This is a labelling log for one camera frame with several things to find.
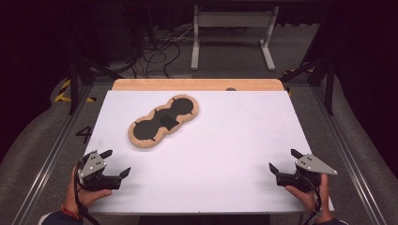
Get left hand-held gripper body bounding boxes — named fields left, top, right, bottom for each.
left=77, top=150, right=123, bottom=192

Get aluminium rail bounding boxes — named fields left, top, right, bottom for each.
left=311, top=84, right=389, bottom=225
left=11, top=83, right=96, bottom=225

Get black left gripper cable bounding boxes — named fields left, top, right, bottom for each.
left=73, top=157, right=101, bottom=225

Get bundle of floor cables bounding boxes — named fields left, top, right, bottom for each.
left=132, top=24, right=195, bottom=80

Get red bracelet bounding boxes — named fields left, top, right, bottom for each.
left=60, top=203, right=83, bottom=220

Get person's right hand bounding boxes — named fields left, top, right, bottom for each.
left=284, top=173, right=333, bottom=223

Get yellow black floor tape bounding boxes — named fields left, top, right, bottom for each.
left=282, top=64, right=314, bottom=77
left=54, top=79, right=97, bottom=104

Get black metal stand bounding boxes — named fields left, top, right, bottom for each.
left=280, top=55, right=337, bottom=116
left=67, top=57, right=124, bottom=116

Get person's left hand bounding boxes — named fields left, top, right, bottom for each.
left=63, top=170, right=114, bottom=214

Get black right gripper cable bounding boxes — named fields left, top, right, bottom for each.
left=298, top=174, right=324, bottom=225

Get wooden table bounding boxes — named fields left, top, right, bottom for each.
left=112, top=78, right=285, bottom=92

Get white metal stand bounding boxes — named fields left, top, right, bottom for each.
left=191, top=5, right=280, bottom=72

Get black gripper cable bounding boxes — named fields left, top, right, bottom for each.
left=73, top=157, right=101, bottom=225
left=298, top=174, right=324, bottom=225

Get tan fleece earmuffs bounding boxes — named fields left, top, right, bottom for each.
left=127, top=94, right=200, bottom=150

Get person's dark clothing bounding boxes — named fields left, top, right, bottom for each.
left=137, top=214, right=270, bottom=225

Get white board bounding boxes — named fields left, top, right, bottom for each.
left=83, top=90, right=335, bottom=216

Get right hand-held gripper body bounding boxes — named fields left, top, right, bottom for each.
left=275, top=153, right=339, bottom=192

